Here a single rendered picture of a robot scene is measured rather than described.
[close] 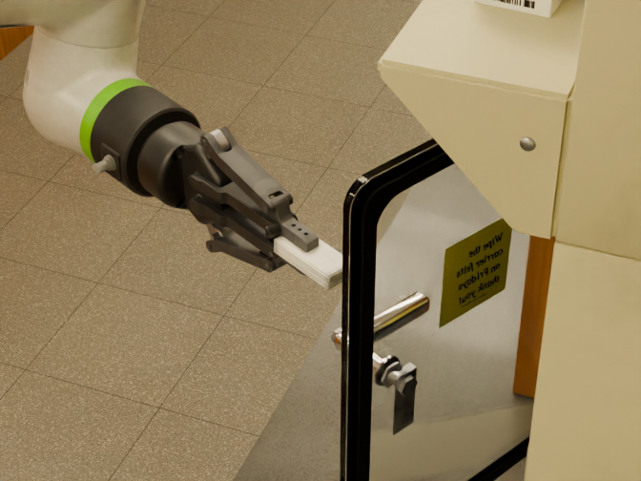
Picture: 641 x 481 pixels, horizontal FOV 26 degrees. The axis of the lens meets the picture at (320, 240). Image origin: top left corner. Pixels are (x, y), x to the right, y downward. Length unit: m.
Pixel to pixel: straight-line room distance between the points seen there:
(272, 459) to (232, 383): 1.47
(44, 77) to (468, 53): 0.62
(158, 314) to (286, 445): 1.65
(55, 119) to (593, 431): 0.65
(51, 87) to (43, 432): 1.49
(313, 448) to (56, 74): 0.43
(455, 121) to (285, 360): 2.08
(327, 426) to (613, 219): 0.62
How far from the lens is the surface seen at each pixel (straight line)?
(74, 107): 1.33
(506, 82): 0.79
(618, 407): 0.91
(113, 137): 1.29
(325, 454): 1.35
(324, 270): 1.14
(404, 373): 1.04
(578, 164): 0.80
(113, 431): 2.74
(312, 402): 1.41
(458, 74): 0.80
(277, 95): 3.72
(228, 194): 1.21
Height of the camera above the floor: 1.91
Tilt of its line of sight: 37 degrees down
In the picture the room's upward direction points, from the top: straight up
